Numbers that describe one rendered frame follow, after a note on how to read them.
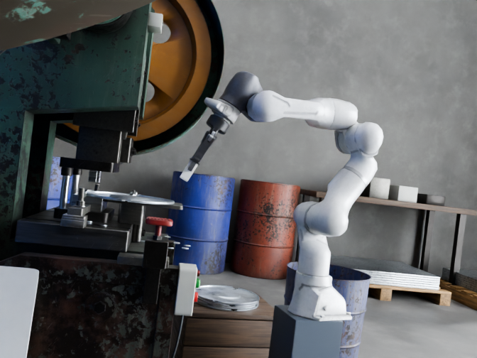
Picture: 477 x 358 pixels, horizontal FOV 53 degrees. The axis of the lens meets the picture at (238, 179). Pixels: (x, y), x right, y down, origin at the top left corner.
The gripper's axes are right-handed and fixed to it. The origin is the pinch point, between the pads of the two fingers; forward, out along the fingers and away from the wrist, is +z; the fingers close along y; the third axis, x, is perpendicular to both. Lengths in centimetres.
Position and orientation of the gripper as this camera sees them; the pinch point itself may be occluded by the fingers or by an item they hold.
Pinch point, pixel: (189, 170)
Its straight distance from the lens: 160.3
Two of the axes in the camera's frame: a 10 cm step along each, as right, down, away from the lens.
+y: -1.7, -0.2, 9.9
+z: -5.2, 8.5, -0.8
